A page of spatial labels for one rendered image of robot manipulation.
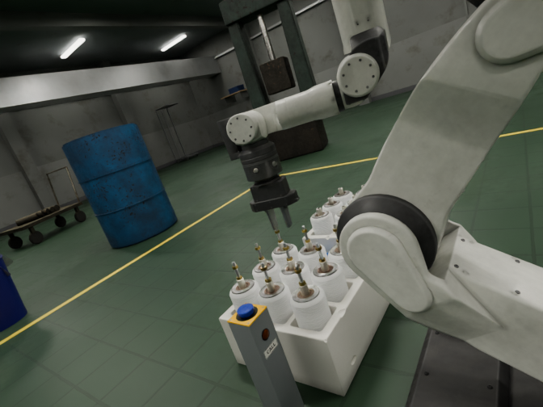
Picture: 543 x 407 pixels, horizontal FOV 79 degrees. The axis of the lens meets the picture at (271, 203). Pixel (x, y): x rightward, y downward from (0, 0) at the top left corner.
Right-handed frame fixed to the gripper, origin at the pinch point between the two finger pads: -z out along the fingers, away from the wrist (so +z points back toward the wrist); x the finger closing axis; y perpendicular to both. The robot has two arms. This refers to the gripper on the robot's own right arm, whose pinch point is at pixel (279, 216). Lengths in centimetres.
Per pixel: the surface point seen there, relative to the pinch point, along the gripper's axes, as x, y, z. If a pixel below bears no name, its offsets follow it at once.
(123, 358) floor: 87, -6, -48
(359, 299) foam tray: -11.2, -9.7, -32.8
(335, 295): -5.6, -7.0, -29.1
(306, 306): -1.0, 4.5, -23.6
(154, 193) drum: 182, -168, -12
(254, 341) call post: 7.2, 19.3, -20.8
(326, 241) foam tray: 5, -49, -32
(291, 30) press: 66, -388, 110
